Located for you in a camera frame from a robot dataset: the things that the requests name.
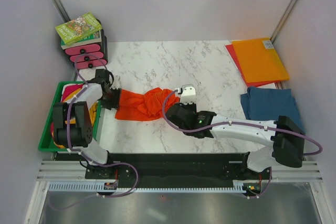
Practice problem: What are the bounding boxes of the right aluminium corner post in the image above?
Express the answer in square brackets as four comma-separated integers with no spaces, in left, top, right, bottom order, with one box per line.
[270,0,299,44]

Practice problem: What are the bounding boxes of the folded blue t shirt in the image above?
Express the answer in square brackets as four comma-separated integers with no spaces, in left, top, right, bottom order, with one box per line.
[240,87,305,132]

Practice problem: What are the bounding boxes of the white slotted cable duct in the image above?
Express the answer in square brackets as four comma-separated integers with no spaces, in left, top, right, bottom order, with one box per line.
[48,180,246,193]

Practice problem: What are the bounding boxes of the red plastic folder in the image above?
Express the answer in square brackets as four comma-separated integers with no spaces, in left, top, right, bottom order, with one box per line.
[225,44,275,88]

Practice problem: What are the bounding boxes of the black pink drawer unit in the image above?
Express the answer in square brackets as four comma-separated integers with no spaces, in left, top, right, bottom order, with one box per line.
[62,30,108,69]

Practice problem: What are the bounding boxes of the orange t shirt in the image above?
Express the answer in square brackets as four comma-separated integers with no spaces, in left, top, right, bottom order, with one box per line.
[115,88,172,122]

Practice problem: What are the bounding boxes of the orange plastic folder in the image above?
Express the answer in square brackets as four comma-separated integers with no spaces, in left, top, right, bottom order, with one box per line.
[232,38,290,83]

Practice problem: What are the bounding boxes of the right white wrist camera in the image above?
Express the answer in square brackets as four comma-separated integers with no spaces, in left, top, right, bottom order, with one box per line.
[177,84,196,105]

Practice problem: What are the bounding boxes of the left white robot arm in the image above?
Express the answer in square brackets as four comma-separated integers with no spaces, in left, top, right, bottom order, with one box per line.
[52,69,121,178]

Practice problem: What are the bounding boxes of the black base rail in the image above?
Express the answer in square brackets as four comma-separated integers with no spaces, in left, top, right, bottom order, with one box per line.
[85,153,270,187]

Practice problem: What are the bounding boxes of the magenta t shirt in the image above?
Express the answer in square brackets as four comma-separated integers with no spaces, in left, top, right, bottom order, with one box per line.
[50,83,83,148]

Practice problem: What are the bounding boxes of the green plastic bin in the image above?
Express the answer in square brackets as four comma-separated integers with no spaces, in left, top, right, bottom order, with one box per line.
[38,81,102,152]

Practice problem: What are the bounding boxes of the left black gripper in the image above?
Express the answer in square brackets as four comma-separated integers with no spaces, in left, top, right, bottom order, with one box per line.
[100,87,122,111]

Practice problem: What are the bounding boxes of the dark green book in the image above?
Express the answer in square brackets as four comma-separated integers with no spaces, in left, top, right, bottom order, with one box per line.
[60,29,104,50]

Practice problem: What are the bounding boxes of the yellow t shirt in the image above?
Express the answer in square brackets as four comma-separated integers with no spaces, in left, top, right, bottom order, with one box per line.
[51,102,100,148]

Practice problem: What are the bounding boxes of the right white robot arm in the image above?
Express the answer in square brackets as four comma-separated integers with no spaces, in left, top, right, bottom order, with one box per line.
[165,103,304,179]

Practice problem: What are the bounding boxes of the light green book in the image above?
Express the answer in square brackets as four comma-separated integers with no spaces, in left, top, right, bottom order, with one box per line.
[55,12,102,46]

